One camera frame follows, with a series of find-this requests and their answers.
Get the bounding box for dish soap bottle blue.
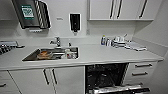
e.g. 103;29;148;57
100;34;107;46

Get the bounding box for white wall cabinet three doors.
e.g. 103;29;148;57
87;0;164;22

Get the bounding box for stainless steel dishwasher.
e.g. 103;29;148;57
84;62;151;94

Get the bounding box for white cup in sink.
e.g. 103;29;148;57
64;49;77;60

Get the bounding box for folded white cloth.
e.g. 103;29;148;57
126;42;148;52

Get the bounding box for small wall label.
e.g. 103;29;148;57
55;17;64;21

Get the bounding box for white drawer unit beside microwave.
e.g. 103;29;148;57
0;69;14;94

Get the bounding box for white drawer unit beside dishwasher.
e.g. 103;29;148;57
123;60;158;86

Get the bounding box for stacked white dishes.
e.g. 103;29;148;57
112;34;129;49

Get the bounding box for wire dishwasher rack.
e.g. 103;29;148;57
88;68;126;88

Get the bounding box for stainless steel sink basin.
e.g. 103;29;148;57
22;46;80;62

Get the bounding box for dish drying rack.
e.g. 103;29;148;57
0;40;26;54

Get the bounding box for small white bottle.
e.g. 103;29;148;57
106;38;112;47

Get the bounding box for orange bowl in sink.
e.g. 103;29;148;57
38;49;54;58

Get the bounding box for black paper towel dispenser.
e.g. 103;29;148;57
11;0;52;31

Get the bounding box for white sink base cabinet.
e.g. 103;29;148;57
8;65;86;94

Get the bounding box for black wall soap dispenser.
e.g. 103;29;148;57
68;12;82;34

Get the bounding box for chrome sink faucet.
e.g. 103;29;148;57
49;36;63;48

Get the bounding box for white wall cabinet wide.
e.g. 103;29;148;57
0;0;17;22

